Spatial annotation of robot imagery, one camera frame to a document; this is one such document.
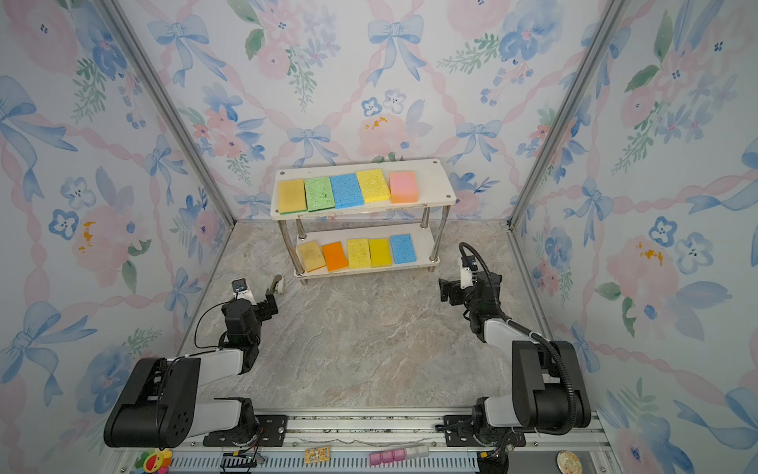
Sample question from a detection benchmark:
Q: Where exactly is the black corrugated cable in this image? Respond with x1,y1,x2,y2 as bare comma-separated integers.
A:
458,241,578,436

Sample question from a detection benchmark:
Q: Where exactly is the corner metal post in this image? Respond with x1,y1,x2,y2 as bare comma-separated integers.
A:
508,0,627,231
95,0,236,227

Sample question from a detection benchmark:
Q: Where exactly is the round patterned disc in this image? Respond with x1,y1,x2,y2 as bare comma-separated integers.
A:
557,450,584,474

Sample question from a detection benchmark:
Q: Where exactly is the right corner metal post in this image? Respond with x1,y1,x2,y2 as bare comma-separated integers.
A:
508,0,627,231

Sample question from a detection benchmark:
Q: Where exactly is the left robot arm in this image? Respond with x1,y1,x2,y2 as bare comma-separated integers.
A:
103,288,278,448

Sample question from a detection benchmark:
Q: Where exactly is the colourful toy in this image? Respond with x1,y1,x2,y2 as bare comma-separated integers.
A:
133,448,173,474

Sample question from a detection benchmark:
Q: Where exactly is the small circuit board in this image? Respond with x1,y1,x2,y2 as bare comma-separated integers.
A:
304,446,331,464

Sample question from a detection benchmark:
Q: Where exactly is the orange sponge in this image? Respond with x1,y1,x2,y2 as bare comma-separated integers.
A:
322,242,349,273

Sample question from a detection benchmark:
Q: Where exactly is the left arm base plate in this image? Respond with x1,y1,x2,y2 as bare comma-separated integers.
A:
203,415,289,448

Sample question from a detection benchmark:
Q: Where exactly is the yellow cellulose sponge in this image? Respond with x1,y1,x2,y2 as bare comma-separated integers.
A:
347,238,371,270

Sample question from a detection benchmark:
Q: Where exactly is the bright yellow sponge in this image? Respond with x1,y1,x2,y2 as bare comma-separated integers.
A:
369,238,393,268

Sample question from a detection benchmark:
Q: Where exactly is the blue sponge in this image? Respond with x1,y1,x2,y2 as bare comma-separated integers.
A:
390,234,417,265
330,173,364,209

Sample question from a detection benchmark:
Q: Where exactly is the pale yellow orange-backed sponge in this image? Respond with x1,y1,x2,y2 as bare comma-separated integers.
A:
297,241,327,273

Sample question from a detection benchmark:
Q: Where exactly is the white two-tier shelf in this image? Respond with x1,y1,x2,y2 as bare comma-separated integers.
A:
270,158,456,282

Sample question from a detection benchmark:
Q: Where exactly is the pink block strip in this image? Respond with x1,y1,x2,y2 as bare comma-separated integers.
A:
369,446,430,467

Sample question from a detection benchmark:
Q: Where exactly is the yellow green-backed sponge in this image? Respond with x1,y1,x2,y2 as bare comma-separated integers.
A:
278,179,308,214

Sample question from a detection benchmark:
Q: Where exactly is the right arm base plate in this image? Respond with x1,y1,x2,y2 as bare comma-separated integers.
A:
435,415,526,450

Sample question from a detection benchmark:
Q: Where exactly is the left corner metal post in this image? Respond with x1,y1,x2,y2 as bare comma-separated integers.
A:
95,0,236,227

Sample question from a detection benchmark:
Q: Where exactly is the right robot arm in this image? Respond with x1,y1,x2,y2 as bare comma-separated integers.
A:
438,272,592,436

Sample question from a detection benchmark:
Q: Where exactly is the pink sponge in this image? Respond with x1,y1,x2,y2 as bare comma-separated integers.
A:
389,171,418,205

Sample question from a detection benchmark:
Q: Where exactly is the green sponge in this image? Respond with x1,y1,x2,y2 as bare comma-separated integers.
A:
304,177,336,213

